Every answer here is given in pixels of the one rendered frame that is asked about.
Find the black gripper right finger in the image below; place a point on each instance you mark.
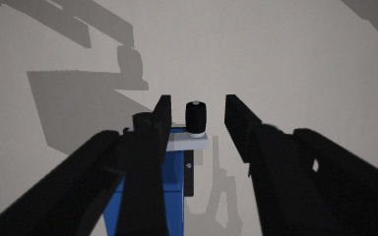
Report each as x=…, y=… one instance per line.
x=284, y=181

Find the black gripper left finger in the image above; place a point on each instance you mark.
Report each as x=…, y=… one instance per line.
x=72, y=197

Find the blue pencil sharpener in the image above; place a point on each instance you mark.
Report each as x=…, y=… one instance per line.
x=178, y=168

